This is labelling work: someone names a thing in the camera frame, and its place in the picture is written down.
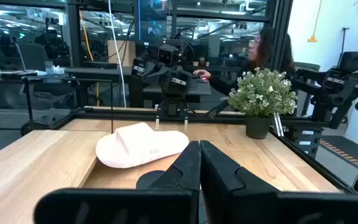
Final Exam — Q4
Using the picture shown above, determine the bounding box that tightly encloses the pink foam slide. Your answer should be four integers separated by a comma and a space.
95, 122, 190, 169

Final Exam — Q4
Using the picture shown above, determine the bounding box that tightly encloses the person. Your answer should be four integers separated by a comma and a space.
193, 27, 296, 97

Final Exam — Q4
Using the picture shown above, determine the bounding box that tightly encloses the black foam slide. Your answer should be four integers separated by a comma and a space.
135, 170, 167, 190

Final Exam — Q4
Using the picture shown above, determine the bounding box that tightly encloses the yellow hanging pendant cord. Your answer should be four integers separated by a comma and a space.
307, 0, 323, 43

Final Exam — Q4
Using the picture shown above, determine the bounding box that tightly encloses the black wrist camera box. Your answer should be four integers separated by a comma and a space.
157, 43, 180, 67

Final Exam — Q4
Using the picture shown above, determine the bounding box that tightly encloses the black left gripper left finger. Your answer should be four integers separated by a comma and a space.
33, 140, 202, 224

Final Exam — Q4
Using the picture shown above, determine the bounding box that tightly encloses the black mat with orange stripe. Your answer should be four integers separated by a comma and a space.
318, 135, 358, 175

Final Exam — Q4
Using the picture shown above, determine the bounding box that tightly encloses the white-flowered plant in dark pot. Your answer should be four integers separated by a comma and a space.
227, 67, 298, 140

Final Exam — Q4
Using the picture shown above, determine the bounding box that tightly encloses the yellow cable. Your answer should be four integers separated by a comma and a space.
78, 11, 101, 107

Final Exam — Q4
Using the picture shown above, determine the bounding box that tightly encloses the cardboard box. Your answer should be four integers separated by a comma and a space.
107, 40, 136, 67

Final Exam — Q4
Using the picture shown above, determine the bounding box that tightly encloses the grey desk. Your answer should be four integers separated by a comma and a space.
143, 79, 213, 104
63, 63, 133, 83

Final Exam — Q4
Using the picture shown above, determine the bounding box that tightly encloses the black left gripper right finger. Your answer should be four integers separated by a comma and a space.
200, 140, 358, 224

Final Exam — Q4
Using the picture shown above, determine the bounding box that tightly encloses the white cable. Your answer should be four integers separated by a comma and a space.
107, 0, 127, 108

